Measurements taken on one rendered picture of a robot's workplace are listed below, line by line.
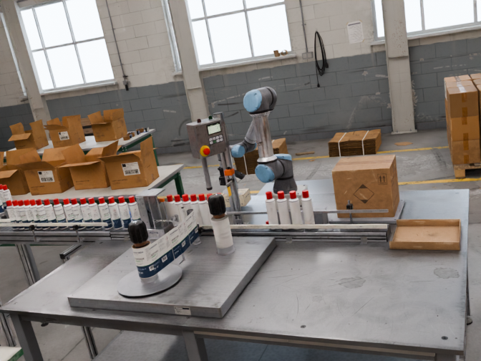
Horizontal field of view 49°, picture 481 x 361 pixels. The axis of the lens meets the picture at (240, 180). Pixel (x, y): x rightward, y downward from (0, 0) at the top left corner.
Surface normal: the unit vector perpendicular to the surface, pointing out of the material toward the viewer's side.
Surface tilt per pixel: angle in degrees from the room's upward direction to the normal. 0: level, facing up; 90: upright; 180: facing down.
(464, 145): 87
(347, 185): 90
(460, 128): 90
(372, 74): 90
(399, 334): 0
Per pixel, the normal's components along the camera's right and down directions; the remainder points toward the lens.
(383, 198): -0.38, 0.33
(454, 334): -0.18, -0.94
